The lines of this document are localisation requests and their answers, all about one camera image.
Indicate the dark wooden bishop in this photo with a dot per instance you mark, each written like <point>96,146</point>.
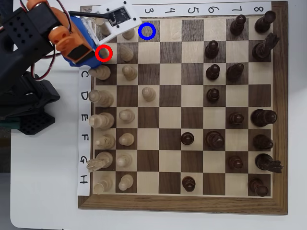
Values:
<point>262,142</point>
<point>235,72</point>

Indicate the wooden chessboard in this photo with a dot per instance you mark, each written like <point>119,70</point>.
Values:
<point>170,117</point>

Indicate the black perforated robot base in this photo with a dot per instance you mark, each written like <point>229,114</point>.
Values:
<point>36,124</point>

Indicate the light wooden pawn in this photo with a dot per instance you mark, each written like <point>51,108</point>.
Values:
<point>126,116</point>
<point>126,139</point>
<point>124,160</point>
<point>129,72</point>
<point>128,35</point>
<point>148,94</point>
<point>126,54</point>
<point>126,182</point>

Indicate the light wooden queen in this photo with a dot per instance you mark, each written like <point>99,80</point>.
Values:
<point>103,98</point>

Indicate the dark wooden pawn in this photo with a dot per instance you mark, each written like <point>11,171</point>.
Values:
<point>212,72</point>
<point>187,138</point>
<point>234,163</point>
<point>213,95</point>
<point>235,119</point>
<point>211,50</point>
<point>237,25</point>
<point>188,184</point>

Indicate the dark wooden rook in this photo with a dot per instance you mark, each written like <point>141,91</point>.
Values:
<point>257,187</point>
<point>265,22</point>

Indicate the dark wooden king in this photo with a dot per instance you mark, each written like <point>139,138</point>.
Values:
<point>263,118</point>

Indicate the black camera circuit board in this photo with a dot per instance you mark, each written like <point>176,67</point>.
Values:
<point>118,15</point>

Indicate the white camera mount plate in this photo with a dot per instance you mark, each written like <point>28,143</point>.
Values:
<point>124,26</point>

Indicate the white letter label strip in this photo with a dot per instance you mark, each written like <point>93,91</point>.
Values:
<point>84,107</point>

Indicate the white number label strip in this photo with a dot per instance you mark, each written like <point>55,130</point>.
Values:
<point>192,10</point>

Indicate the light wooden bishop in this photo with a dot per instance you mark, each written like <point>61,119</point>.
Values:
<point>108,141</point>
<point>103,72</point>

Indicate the light wooden king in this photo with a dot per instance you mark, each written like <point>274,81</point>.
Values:
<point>103,121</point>

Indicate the dark wooden knight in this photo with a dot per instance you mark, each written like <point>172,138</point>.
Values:
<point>262,49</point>
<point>265,162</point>

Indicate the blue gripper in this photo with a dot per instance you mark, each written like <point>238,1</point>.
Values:
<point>84,64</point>

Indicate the green table clamp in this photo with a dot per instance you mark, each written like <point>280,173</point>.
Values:
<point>9,124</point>

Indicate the black and orange robot arm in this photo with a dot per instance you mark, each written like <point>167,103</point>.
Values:
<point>24,31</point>

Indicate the dark wooden queen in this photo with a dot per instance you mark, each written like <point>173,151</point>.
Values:
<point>214,140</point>

